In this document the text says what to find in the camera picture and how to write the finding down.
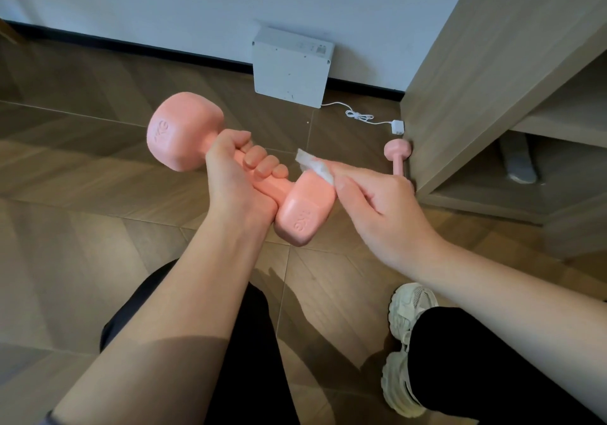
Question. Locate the person's left middle finger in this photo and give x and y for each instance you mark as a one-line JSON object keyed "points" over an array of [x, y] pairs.
{"points": [[268, 166]]}

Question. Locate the person's right forearm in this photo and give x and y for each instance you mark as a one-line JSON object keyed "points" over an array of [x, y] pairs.
{"points": [[512, 296]]}

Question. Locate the white wipe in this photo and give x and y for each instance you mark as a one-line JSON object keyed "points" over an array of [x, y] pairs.
{"points": [[315, 166]]}

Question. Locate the small pink dumbbell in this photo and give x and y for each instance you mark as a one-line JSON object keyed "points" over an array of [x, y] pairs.
{"points": [[397, 152]]}

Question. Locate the person's right hand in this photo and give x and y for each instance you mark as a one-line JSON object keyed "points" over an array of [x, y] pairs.
{"points": [[389, 221]]}

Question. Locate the person's left forearm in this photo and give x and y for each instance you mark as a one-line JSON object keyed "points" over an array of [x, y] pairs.
{"points": [[189, 306]]}

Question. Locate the large pink dumbbell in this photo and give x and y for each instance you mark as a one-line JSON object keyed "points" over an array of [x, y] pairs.
{"points": [[182, 131]]}

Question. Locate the person's leg black trousers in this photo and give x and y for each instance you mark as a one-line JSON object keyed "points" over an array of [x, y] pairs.
{"points": [[251, 368], [483, 372]]}

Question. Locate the white wall box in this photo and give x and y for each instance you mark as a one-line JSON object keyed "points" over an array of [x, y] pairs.
{"points": [[289, 67]]}

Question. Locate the person's right thumb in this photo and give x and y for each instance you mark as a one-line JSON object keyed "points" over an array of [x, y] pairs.
{"points": [[353, 192]]}

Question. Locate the white power adapter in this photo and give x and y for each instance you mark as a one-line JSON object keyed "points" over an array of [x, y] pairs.
{"points": [[398, 127]]}

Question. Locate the light wooden cabinet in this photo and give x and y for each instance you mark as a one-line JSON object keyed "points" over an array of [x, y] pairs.
{"points": [[474, 83]]}

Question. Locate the person's right leg black trousers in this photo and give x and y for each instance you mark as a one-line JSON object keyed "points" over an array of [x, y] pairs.
{"points": [[483, 372]]}

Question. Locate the black baseboard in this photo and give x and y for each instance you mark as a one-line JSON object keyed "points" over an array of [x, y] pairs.
{"points": [[142, 50]]}

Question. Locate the white sneaker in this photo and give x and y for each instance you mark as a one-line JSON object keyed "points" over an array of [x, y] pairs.
{"points": [[403, 311]]}

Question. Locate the person's left thumb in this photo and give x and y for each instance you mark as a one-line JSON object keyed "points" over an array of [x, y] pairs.
{"points": [[232, 139]]}

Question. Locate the person's left hand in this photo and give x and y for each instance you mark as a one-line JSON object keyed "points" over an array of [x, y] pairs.
{"points": [[234, 187]]}

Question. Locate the person's left leg black trousers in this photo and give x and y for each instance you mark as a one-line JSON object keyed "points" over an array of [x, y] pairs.
{"points": [[251, 368]]}

